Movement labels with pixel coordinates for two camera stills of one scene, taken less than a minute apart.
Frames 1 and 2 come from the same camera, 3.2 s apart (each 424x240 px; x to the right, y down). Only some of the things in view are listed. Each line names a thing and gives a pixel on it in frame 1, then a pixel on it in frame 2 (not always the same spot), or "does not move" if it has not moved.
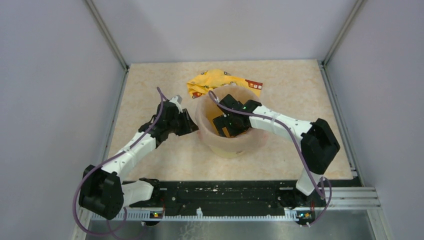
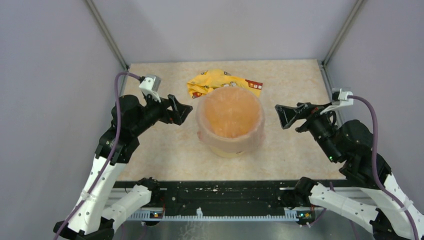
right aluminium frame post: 350,16 does not move
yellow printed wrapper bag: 208,80 does not move
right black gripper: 221,121 → 287,115
